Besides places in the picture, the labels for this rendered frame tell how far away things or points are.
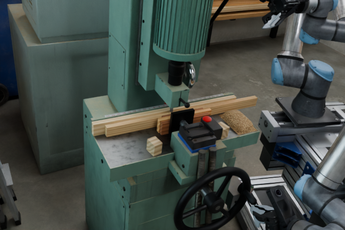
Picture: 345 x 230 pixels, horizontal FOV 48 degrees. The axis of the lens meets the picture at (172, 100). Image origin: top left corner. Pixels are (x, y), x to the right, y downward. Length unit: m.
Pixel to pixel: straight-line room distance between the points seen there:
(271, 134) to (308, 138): 0.17
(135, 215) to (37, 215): 0.99
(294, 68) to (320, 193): 0.73
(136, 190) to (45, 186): 1.21
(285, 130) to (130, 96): 0.73
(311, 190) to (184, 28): 0.60
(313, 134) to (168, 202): 0.80
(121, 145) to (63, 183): 1.21
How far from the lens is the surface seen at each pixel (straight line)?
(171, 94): 1.32
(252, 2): 4.02
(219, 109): 1.54
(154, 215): 1.50
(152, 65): 1.39
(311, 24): 1.50
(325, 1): 1.48
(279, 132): 1.82
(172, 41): 1.21
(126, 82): 1.50
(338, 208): 1.17
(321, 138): 1.90
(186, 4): 1.16
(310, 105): 1.83
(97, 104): 1.71
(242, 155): 2.83
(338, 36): 1.54
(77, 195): 2.41
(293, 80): 1.76
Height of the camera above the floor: 1.73
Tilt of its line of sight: 32 degrees down
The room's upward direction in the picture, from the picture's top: 7 degrees clockwise
